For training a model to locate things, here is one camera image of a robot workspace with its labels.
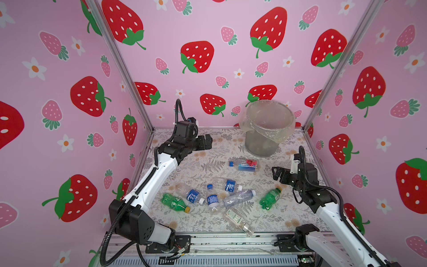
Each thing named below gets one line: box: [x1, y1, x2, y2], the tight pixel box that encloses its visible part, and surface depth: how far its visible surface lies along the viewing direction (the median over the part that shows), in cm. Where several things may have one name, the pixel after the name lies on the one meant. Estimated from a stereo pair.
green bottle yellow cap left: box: [160, 193, 191, 214], surface depth 83 cm
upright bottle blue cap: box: [205, 183, 220, 215], surface depth 86 cm
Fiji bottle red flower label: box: [237, 159, 258, 172], surface depth 97 cm
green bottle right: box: [259, 186, 283, 210], surface depth 85 cm
